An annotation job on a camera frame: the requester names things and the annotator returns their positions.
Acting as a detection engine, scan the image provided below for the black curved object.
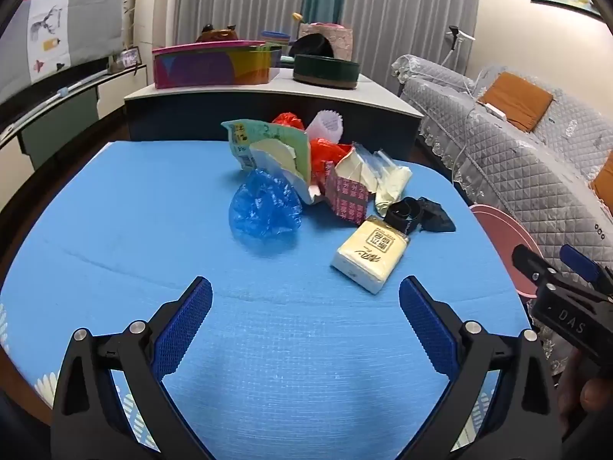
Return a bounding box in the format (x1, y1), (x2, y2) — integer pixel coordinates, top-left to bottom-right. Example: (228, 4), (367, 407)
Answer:
(290, 33), (336, 58)

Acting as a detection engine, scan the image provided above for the pink lace basket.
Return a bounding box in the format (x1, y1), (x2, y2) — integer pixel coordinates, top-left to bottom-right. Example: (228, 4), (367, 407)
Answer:
(297, 22), (354, 62)

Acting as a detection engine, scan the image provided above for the green snack packet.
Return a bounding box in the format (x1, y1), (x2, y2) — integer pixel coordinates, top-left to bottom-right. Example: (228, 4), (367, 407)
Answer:
(221, 119), (312, 183)

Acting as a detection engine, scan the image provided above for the brown round ornament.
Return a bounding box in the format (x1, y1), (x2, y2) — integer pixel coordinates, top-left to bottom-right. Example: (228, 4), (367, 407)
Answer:
(195, 24), (239, 44)

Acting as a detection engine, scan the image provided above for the grey television dust cover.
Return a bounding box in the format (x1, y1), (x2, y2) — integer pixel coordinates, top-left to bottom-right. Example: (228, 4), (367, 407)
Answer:
(0, 0), (125, 106)

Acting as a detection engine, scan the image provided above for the blue plastic bag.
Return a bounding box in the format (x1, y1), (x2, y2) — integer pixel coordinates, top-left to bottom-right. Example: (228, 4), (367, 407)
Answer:
(228, 169), (303, 245)

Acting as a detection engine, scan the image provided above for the pink plastic basin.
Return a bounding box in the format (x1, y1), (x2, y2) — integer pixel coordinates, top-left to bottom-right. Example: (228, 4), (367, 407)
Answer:
(469, 204), (544, 298)

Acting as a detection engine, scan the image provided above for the red plastic bag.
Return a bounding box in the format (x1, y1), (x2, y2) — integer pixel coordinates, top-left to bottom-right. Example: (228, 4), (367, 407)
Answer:
(272, 112), (351, 174)

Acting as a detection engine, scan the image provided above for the person's right hand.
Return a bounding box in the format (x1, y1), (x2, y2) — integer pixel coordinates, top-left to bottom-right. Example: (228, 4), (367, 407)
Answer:
(556, 345), (613, 438)

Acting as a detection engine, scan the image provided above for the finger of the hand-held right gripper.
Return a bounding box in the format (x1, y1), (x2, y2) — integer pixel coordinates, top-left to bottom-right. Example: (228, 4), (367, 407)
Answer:
(511, 244), (557, 289)
(559, 244), (603, 284)

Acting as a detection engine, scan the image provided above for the colourful tin box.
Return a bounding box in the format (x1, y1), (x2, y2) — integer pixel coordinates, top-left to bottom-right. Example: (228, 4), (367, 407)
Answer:
(152, 41), (282, 90)

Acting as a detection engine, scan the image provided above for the white coffee table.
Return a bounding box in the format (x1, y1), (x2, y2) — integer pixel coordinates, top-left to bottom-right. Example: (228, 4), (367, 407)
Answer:
(123, 67), (425, 143)

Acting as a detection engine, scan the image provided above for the black cloth pouch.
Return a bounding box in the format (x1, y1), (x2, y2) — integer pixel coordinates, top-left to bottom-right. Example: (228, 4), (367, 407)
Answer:
(416, 196), (457, 233)

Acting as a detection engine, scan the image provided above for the white floor lamp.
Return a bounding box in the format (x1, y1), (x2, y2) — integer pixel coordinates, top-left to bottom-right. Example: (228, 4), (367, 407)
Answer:
(444, 25), (476, 70)

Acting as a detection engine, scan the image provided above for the clear plastic bag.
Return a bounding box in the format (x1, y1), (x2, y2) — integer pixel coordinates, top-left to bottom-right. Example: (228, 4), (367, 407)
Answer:
(357, 146), (413, 216)

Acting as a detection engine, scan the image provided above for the dark green round tray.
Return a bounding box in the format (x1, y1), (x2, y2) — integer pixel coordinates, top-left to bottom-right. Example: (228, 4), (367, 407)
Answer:
(293, 54), (361, 91)

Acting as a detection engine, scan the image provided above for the yellow tissue packet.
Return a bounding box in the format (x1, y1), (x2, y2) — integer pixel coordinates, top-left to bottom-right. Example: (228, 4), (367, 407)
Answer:
(330, 215), (411, 295)

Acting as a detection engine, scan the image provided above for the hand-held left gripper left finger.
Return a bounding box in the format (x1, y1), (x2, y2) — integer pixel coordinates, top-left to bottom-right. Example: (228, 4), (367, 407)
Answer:
(50, 275), (214, 460)

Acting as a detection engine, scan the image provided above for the black toothed belt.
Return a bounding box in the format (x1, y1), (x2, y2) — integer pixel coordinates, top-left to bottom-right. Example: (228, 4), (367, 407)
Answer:
(384, 196), (425, 235)

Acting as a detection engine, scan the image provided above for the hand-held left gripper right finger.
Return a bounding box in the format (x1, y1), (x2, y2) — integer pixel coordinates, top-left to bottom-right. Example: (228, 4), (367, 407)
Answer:
(398, 275), (563, 460)

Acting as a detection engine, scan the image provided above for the white power cable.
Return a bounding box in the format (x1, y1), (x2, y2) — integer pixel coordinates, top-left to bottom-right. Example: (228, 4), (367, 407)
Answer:
(451, 69), (494, 184)

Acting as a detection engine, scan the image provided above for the grey curtain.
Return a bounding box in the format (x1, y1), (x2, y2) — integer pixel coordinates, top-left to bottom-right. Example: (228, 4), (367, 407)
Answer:
(342, 0), (482, 92)
(172, 0), (307, 49)

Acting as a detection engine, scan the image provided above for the grey quilted sofa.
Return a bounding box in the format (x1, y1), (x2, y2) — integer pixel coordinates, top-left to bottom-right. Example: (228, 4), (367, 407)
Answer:
(392, 54), (613, 375)

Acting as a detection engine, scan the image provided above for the red patterned carton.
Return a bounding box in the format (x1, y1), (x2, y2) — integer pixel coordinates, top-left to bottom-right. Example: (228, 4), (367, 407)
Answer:
(325, 146), (380, 226)

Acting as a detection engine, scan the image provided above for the orange cushion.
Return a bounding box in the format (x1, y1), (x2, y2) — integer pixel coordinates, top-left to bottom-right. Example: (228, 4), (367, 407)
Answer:
(590, 151), (613, 203)
(477, 72), (555, 132)

